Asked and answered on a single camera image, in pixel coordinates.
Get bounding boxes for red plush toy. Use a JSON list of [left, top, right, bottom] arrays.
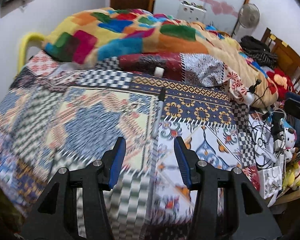
[[267, 68, 295, 101]]

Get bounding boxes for yellow plush toy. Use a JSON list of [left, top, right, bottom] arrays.
[[287, 163, 300, 191]]

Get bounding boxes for white pump bottle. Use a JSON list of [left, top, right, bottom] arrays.
[[247, 79, 261, 106]]

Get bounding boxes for patterned patchwork bed cover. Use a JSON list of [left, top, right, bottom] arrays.
[[0, 51, 260, 239]]

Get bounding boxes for white standing fan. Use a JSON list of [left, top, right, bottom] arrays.
[[232, 3, 260, 37]]

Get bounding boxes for colourful patchwork fleece blanket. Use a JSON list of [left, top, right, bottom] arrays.
[[43, 8, 278, 108]]

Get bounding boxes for white sliding wardrobe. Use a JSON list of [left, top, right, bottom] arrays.
[[153, 0, 256, 34]]

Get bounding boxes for white bottle cap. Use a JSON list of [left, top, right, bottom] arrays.
[[154, 67, 165, 77]]

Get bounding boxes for white small cabinet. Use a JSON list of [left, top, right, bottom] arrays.
[[176, 1, 206, 22]]

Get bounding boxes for white kitty plush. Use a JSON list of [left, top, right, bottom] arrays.
[[283, 127, 297, 163]]

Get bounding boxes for wooden headboard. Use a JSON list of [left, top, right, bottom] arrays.
[[261, 28, 300, 95]]

